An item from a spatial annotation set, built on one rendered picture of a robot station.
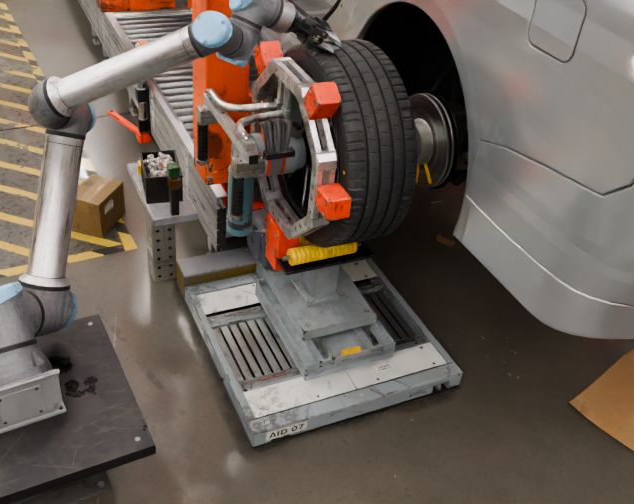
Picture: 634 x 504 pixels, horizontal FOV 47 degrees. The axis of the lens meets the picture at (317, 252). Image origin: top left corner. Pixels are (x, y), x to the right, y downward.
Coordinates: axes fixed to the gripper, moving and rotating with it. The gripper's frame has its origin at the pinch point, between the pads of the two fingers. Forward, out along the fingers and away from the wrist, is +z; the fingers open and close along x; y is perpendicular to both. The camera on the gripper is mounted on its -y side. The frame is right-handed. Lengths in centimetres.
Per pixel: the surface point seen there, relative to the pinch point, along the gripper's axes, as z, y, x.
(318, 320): 43, 16, -87
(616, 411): 138, 76, -61
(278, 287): 36, -6, -90
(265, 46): -9.1, -21.1, -13.2
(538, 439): 107, 76, -79
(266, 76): -7.4, -14.4, -20.4
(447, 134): 41.6, 19.0, -6.2
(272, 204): 13, -5, -58
